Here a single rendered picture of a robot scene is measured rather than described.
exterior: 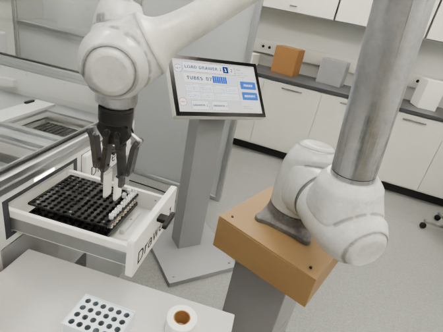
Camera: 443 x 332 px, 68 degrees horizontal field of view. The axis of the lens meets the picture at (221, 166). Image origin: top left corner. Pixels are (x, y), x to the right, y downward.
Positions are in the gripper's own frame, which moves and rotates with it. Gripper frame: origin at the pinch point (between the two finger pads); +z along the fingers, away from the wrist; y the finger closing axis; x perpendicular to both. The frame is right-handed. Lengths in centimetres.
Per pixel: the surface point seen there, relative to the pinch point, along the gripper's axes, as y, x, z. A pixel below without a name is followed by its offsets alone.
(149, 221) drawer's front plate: -10.6, 0.2, 7.2
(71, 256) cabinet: 23, -16, 45
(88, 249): 1.7, 7.6, 15.1
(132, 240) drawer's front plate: -10.0, 8.7, 7.3
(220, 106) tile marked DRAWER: -7, -93, 0
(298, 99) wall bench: -54, -293, 27
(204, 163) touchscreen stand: -3, -99, 35
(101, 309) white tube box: -8.1, 17.7, 20.5
